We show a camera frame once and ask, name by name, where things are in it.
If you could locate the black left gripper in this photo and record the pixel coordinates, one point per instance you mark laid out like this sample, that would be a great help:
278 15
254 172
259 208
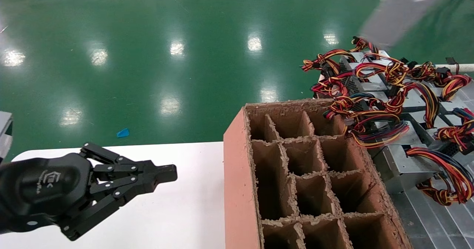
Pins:
44 188

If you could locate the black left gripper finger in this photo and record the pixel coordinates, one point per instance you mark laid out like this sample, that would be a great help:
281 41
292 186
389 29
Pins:
163 170

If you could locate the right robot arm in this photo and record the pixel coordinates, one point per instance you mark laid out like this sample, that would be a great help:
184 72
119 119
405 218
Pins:
403 8

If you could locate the small blue scrap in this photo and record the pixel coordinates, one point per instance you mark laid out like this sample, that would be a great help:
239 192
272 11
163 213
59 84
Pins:
123 133

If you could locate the brown cardboard box with dividers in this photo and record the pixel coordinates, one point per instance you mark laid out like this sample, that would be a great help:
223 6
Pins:
240 189

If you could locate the grey power supply perforated side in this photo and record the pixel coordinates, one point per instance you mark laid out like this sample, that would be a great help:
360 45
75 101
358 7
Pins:
374 82

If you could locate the large grey metal power supply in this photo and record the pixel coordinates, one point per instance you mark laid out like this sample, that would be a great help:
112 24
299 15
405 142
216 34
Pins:
403 167

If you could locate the white pipe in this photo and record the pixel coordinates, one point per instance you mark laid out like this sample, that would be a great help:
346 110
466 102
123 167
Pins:
468 67

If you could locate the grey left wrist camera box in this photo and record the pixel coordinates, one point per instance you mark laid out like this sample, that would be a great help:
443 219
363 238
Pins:
4 134

